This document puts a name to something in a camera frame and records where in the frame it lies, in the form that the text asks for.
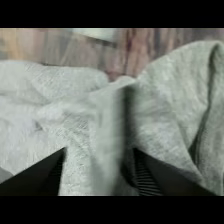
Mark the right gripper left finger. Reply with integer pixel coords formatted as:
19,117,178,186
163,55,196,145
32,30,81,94
0,147,67,197

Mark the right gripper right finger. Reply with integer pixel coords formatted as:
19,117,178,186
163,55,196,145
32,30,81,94
132,147,216,197

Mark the grey T-shirt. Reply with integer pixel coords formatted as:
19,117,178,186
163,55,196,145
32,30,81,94
0,39,224,197

